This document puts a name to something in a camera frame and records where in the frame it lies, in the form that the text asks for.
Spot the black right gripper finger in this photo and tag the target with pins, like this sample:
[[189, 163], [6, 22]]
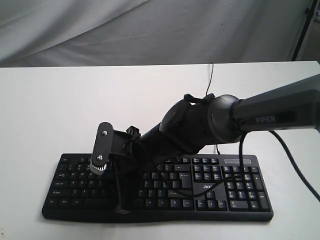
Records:
[[120, 207]]

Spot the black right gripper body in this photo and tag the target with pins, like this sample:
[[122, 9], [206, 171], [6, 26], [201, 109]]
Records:
[[136, 154]]

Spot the dark grey Piper robot arm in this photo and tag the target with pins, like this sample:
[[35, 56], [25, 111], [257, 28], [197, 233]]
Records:
[[193, 123]]

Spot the black Acer keyboard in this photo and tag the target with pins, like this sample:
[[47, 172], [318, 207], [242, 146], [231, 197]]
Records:
[[202, 187]]

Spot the white backdrop sheet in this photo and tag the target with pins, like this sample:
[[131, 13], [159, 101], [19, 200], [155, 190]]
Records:
[[67, 33]]

